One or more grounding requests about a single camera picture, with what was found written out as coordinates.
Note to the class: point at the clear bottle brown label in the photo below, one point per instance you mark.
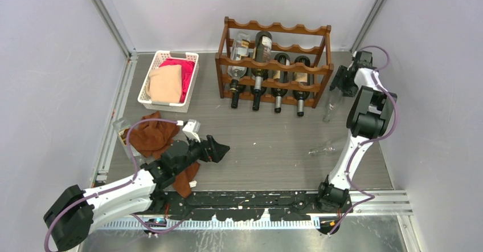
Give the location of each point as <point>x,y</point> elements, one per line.
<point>239,51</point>

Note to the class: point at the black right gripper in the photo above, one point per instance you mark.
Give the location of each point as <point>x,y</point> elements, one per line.
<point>350,92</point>

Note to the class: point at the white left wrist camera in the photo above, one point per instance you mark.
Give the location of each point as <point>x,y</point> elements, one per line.
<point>190,129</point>

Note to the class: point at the pink folded cloth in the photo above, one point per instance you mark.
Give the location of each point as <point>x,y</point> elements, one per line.
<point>187,69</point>

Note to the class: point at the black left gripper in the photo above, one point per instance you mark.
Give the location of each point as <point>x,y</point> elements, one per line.
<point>215,153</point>

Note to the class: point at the dark wine bottle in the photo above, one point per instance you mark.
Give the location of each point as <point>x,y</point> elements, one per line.
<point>280,77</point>

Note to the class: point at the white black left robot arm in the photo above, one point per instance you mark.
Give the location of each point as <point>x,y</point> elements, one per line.
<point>78,212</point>

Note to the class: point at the green bottle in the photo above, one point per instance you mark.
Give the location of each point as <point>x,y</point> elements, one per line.
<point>262,54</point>

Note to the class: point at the dark bottle white label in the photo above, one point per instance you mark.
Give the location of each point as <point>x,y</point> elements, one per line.
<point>257,101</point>

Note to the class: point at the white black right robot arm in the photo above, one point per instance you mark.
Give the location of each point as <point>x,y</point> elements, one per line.
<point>368,121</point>

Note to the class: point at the brown towel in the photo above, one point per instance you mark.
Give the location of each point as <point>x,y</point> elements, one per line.
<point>152,139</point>

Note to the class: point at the white plastic basket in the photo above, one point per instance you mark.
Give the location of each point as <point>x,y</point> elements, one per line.
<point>159,57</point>

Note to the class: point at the brown wooden wine rack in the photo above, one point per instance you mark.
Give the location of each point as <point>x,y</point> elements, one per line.
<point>322,64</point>

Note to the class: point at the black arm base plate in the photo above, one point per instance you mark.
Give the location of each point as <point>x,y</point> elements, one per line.
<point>246,205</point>

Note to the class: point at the peach folded cloth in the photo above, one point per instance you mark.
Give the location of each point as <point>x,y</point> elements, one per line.
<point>165,84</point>

